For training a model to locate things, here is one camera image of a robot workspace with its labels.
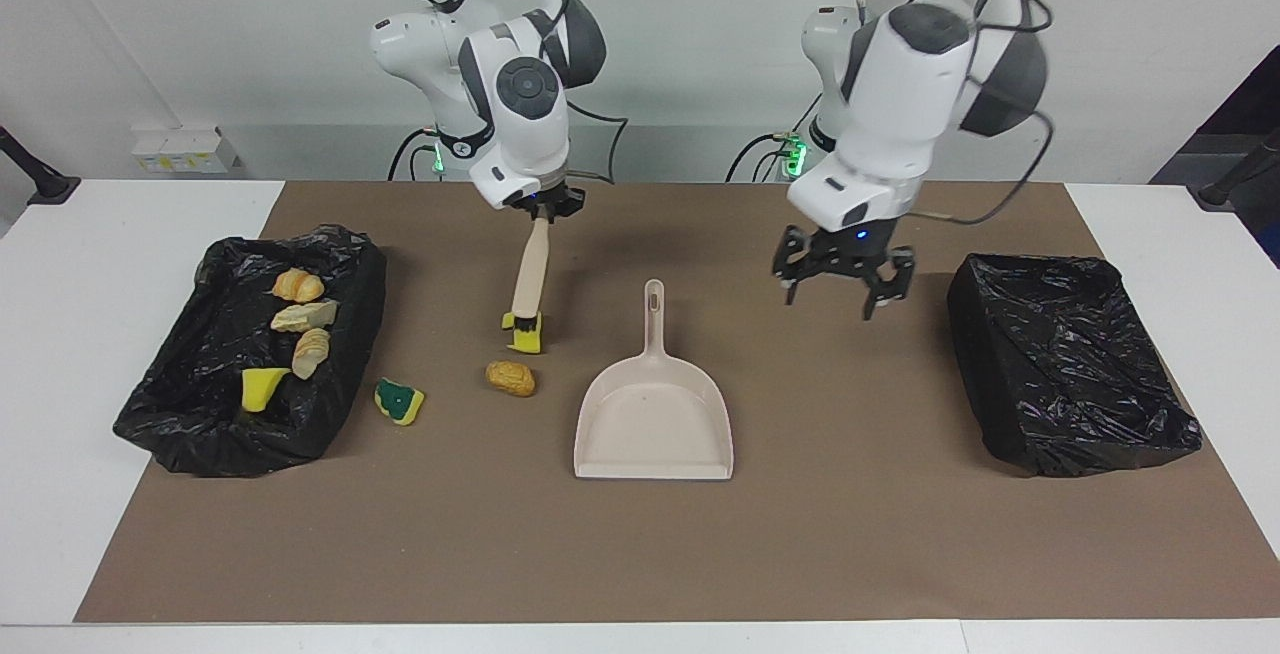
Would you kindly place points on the notched yellow sponge piece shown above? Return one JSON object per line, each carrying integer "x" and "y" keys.
{"x": 527, "y": 342}

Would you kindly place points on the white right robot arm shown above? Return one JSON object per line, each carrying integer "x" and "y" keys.
{"x": 520, "y": 104}

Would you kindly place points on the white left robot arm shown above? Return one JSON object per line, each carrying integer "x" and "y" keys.
{"x": 910, "y": 104}

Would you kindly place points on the beige brush black bristles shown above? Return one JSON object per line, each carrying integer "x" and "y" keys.
{"x": 530, "y": 269}

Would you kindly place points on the brown potato shaped bread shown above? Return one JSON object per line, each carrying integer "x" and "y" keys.
{"x": 510, "y": 379}

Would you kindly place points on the beige plastic dustpan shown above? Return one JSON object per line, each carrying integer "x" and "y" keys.
{"x": 655, "y": 424}

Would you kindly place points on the tan bread chunk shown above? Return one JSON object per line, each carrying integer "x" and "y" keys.
{"x": 305, "y": 316}

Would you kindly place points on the brown table mat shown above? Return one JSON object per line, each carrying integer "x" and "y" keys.
{"x": 640, "y": 554}

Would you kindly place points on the bin with smooth black bag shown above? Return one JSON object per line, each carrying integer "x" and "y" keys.
{"x": 1070, "y": 364}

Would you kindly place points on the orange striped croissant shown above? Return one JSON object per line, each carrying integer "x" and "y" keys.
{"x": 298, "y": 286}

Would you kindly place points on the white wall socket box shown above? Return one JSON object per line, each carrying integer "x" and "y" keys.
{"x": 180, "y": 149}

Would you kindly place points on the green topped yellow sponge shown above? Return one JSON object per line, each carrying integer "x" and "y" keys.
{"x": 398, "y": 404}

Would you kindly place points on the pale bread chunk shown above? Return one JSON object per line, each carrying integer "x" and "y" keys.
{"x": 311, "y": 354}

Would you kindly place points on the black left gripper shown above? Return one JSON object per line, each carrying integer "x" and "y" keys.
{"x": 845, "y": 254}

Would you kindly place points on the bin with crumpled black bag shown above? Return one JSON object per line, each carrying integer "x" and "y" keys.
{"x": 200, "y": 404}

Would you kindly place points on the small yellow green sponge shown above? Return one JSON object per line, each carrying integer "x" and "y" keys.
{"x": 262, "y": 389}

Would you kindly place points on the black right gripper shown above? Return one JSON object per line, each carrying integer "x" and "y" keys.
{"x": 545, "y": 202}

